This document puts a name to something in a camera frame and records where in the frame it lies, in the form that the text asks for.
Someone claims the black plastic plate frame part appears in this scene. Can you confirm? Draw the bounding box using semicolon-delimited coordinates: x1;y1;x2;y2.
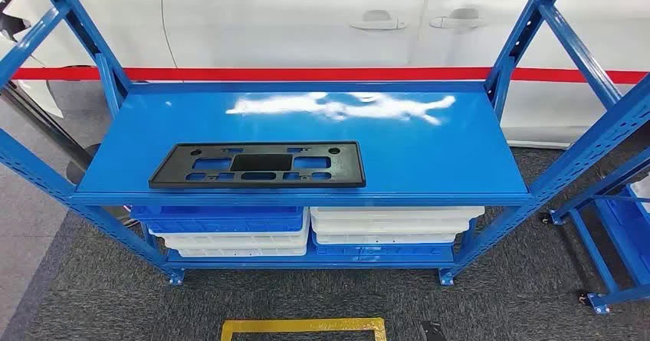
148;141;367;189

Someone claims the blue metal shelf rack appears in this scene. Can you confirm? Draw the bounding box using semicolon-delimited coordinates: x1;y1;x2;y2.
0;0;650;287

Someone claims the blue wheeled shelf rack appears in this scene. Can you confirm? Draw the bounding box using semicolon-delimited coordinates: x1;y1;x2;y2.
540;148;650;315

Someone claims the white car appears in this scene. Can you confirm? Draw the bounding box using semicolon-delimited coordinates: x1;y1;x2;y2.
0;0;650;149

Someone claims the black stanchion post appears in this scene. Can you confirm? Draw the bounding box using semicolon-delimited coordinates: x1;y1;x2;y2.
0;82;103;185

